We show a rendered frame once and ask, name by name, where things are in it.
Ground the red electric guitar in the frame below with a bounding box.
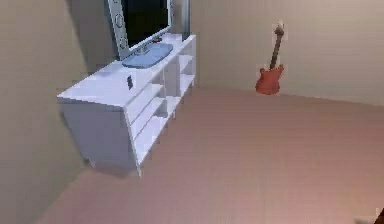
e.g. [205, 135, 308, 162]
[255, 21, 286, 96]

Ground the white television stand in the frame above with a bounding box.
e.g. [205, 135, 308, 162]
[56, 32, 198, 178]

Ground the silver flat television set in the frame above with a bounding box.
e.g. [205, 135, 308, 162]
[105, 0, 175, 70]

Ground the dark brown furniture corner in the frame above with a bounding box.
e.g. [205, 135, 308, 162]
[373, 207, 384, 224]

